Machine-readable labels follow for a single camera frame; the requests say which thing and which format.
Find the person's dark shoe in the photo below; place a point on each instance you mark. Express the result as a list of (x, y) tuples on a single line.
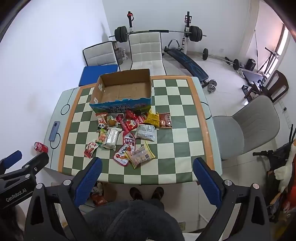
[(136, 194), (157, 193)]

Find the person's left forearm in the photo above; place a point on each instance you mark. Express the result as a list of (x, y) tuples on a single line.
[(11, 222)]

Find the black sit-up bench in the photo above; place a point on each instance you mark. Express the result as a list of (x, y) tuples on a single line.
[(189, 63)]

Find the colourful candy bag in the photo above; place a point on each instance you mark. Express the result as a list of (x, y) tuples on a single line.
[(102, 138)]

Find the black speaker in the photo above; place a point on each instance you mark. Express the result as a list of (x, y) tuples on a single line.
[(251, 64)]

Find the red tomato print packet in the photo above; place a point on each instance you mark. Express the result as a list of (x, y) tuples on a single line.
[(129, 125)]

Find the clear water jug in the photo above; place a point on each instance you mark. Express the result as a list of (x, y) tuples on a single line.
[(119, 56)]

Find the white plush toy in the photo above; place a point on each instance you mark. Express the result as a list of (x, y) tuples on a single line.
[(283, 172)]

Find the yellow snack packet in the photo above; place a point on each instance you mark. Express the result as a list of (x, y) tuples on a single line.
[(152, 120)]

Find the blue-grey smartphone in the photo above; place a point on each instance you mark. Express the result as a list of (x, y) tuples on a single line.
[(54, 131)]

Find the large white padded chair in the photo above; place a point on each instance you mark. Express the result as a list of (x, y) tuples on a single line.
[(144, 48)]

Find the plastic bag of snacks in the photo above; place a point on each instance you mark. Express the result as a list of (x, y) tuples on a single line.
[(99, 199)]

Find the checkered table cover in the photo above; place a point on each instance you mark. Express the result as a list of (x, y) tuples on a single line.
[(180, 139)]

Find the red and white snack packet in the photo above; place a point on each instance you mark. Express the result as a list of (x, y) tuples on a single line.
[(122, 156)]

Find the white sneaker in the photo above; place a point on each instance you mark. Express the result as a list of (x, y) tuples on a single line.
[(241, 73)]

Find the black metal stand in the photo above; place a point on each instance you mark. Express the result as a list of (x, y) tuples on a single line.
[(271, 54)]

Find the small white padded chair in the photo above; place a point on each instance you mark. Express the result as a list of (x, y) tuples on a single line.
[(99, 54)]

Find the panda print snack packet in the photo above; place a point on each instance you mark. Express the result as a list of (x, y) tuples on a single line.
[(101, 126)]

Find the white and red wing packet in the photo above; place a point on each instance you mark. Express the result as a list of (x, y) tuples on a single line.
[(91, 148)]

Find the chrome dumbbell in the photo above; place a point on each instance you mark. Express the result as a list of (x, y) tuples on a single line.
[(211, 85)]

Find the cardboard box with blue print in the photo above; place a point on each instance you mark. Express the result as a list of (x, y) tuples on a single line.
[(120, 92)]

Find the grey printed snack packet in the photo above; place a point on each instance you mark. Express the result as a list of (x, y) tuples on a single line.
[(145, 132)]

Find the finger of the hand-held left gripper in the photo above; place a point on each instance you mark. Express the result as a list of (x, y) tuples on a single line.
[(34, 164), (11, 158)]

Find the braised egg packet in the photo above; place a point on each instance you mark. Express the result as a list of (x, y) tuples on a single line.
[(112, 121)]

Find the dark wooden chair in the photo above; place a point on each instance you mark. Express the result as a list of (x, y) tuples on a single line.
[(281, 81)]

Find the long floor barbell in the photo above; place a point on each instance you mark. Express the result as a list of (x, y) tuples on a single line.
[(205, 54)]

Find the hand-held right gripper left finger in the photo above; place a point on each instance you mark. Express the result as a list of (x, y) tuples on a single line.
[(89, 183)]

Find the black exercise platform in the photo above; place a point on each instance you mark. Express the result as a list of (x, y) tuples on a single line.
[(254, 76)]

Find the red cola can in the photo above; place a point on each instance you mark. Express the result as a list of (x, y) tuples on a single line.
[(41, 147)]

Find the brown-red snack packet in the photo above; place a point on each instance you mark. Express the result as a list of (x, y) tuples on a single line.
[(165, 120)]

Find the clear pink yellow-edged packet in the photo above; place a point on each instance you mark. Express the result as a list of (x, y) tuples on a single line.
[(140, 155)]

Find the white squat rack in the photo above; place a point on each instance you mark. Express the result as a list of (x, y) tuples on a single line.
[(186, 44)]

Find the grey shell chair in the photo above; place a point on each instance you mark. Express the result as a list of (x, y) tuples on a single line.
[(254, 120)]

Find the pink-red snack packet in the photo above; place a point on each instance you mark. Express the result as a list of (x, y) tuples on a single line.
[(129, 141)]

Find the pink sausage stick packet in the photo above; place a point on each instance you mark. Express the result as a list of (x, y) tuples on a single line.
[(119, 119)]

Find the barbell with black plates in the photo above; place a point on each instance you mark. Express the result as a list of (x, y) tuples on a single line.
[(157, 30)]

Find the silver white snack packet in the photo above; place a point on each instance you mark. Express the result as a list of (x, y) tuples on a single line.
[(112, 138)]

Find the dark red snack packet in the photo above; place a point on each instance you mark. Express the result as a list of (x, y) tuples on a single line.
[(130, 114)]

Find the blue cushion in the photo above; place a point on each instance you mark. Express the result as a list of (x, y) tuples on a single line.
[(97, 74)]

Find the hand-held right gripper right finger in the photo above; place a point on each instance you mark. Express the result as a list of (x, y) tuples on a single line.
[(207, 183)]

